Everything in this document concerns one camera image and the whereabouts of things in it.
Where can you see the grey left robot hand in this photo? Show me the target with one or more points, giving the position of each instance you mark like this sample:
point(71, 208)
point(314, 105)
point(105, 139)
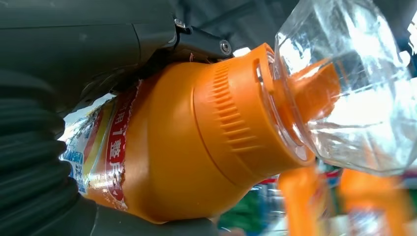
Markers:
point(65, 39)

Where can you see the orange detergent bottle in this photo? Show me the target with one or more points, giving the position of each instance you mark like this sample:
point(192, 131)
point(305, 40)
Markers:
point(182, 140)
point(299, 202)
point(371, 198)

